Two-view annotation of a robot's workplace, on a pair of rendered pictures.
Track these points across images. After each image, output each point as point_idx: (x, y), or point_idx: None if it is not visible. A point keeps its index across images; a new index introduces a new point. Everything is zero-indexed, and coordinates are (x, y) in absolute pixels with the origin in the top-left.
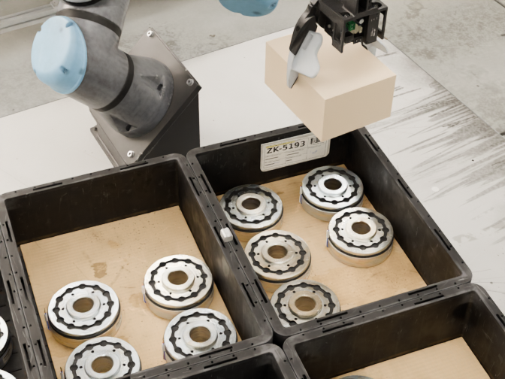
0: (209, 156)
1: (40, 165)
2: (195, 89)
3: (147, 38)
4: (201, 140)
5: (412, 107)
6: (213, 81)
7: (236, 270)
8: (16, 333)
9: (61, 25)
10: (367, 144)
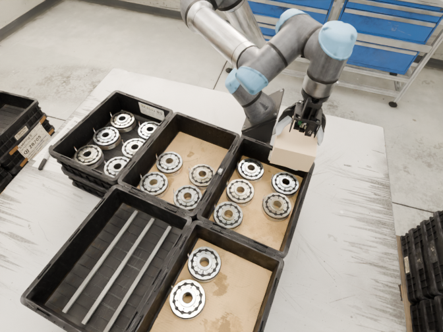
0: (249, 141)
1: (224, 114)
2: (274, 117)
3: (279, 91)
4: None
5: (367, 177)
6: None
7: (209, 185)
8: None
9: None
10: (306, 176)
